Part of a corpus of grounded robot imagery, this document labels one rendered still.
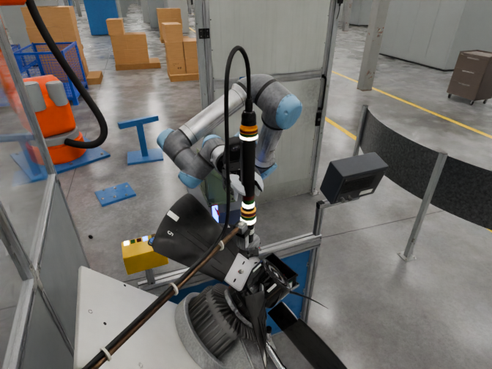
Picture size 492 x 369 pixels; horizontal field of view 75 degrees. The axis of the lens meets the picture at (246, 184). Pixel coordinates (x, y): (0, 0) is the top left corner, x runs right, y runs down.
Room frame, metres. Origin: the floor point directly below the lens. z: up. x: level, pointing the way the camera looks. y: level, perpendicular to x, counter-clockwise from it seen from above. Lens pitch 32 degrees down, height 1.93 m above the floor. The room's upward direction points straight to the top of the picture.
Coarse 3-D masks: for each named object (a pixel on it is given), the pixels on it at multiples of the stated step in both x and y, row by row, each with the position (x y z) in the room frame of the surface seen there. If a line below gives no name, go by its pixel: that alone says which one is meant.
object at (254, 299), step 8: (248, 296) 0.41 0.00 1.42; (256, 296) 0.44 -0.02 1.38; (248, 304) 0.39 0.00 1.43; (256, 304) 0.42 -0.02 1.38; (264, 304) 0.49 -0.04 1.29; (248, 312) 0.37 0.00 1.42; (256, 312) 0.40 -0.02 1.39; (264, 312) 0.46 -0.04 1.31; (256, 320) 0.38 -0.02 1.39; (264, 320) 0.43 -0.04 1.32; (256, 328) 0.36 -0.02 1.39; (264, 328) 0.41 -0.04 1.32; (256, 336) 0.35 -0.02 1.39; (264, 336) 0.39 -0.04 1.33; (264, 344) 0.36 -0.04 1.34; (264, 368) 0.31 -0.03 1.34
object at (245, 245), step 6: (240, 228) 0.66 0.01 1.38; (246, 228) 0.68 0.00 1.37; (240, 234) 0.67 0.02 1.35; (246, 234) 0.67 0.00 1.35; (240, 240) 0.68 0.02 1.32; (246, 240) 0.68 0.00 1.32; (258, 240) 0.71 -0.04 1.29; (240, 246) 0.68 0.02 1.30; (246, 246) 0.68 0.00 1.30; (252, 246) 0.69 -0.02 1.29
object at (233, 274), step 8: (240, 256) 0.66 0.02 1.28; (232, 264) 0.64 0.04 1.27; (240, 264) 0.65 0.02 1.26; (248, 264) 0.66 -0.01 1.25; (232, 272) 0.62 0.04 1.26; (248, 272) 0.64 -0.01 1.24; (224, 280) 0.60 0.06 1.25; (232, 280) 0.60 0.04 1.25; (240, 280) 0.61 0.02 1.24; (240, 288) 0.59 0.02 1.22
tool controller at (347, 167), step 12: (360, 156) 1.35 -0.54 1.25; (372, 156) 1.36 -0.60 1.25; (336, 168) 1.25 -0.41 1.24; (348, 168) 1.25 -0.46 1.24; (360, 168) 1.26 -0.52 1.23; (372, 168) 1.27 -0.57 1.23; (384, 168) 1.29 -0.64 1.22; (324, 180) 1.31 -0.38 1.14; (336, 180) 1.23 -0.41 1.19; (348, 180) 1.22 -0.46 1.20; (360, 180) 1.25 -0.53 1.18; (372, 180) 1.28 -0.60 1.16; (324, 192) 1.30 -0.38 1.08; (336, 192) 1.22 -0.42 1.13; (348, 192) 1.25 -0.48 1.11; (360, 192) 1.29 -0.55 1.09; (372, 192) 1.32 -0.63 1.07
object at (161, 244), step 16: (176, 208) 0.70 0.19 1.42; (192, 208) 0.72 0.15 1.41; (160, 224) 0.63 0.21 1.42; (176, 224) 0.65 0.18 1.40; (192, 224) 0.67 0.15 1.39; (208, 224) 0.70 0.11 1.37; (160, 240) 0.59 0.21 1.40; (176, 240) 0.61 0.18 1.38; (192, 240) 0.63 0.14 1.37; (208, 240) 0.65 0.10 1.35; (176, 256) 0.58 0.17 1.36; (192, 256) 0.60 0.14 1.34; (224, 256) 0.64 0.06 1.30; (208, 272) 0.59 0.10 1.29; (224, 272) 0.60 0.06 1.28
